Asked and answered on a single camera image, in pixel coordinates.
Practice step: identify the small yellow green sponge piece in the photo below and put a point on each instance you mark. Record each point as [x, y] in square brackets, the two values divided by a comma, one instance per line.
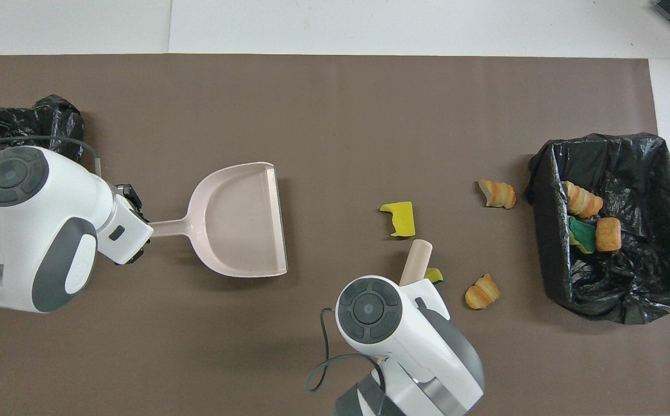
[434, 274]

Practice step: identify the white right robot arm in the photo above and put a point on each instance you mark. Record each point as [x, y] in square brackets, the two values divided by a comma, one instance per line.
[404, 335]

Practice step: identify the brown bread roll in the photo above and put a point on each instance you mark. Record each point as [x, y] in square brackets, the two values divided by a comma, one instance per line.
[608, 234]

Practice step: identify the bin with black bag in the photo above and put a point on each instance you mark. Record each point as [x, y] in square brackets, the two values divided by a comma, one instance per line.
[629, 277]
[51, 118]

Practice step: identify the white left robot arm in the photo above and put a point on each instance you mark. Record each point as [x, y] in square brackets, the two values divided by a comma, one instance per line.
[40, 231]

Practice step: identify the pink plastic dustpan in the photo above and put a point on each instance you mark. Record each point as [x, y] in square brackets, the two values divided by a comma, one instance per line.
[242, 225]

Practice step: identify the brown table mat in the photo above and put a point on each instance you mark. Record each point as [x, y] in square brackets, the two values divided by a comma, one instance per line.
[311, 115]

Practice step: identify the notched yellow sponge piece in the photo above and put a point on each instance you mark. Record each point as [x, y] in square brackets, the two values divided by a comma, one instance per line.
[402, 219]

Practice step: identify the beige hand brush black bristles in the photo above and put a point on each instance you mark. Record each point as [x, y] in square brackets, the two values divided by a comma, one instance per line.
[415, 263]

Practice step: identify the croissant piece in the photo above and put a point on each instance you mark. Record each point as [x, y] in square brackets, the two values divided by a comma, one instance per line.
[482, 292]
[582, 199]
[498, 194]

